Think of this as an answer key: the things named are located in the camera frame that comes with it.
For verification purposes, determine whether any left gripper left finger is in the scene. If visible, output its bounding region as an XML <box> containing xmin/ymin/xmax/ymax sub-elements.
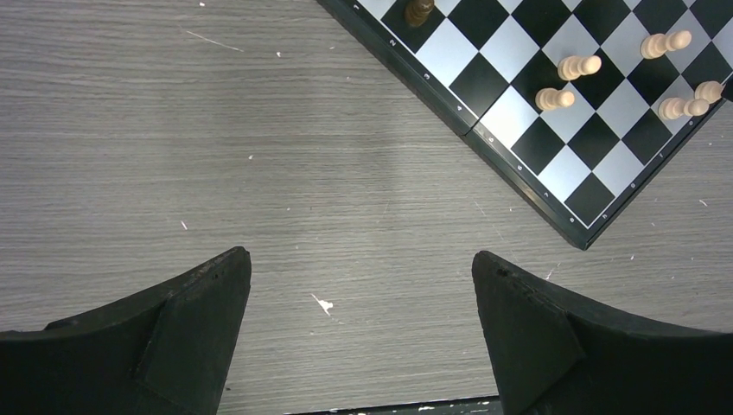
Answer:
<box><xmin>1</xmin><ymin>246</ymin><xmax>252</xmax><ymax>414</ymax></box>

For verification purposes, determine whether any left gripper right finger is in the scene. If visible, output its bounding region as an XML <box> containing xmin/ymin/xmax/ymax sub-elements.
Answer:
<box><xmin>472</xmin><ymin>251</ymin><xmax>732</xmax><ymax>414</ymax></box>

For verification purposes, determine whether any light wooden chess pawn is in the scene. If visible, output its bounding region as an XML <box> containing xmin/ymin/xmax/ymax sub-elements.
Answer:
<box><xmin>694</xmin><ymin>80</ymin><xmax>725</xmax><ymax>105</ymax></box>

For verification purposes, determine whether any black white chess board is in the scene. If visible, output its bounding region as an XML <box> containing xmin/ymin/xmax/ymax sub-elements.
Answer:
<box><xmin>323</xmin><ymin>0</ymin><xmax>732</xmax><ymax>250</ymax></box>

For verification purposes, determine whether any light chess piece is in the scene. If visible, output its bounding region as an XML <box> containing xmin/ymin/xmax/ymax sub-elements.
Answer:
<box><xmin>558</xmin><ymin>55</ymin><xmax>602</xmax><ymax>81</ymax></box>
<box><xmin>535</xmin><ymin>87</ymin><xmax>576</xmax><ymax>112</ymax></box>
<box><xmin>640</xmin><ymin>30</ymin><xmax>692</xmax><ymax>60</ymax></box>
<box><xmin>658</xmin><ymin>97</ymin><xmax>710</xmax><ymax>120</ymax></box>

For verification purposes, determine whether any dark chess piece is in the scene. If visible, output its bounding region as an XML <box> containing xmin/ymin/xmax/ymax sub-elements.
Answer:
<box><xmin>404</xmin><ymin>0</ymin><xmax>435</xmax><ymax>28</ymax></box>

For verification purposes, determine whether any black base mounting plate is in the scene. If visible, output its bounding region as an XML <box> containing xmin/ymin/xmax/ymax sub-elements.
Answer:
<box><xmin>306</xmin><ymin>396</ymin><xmax>503</xmax><ymax>415</ymax></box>

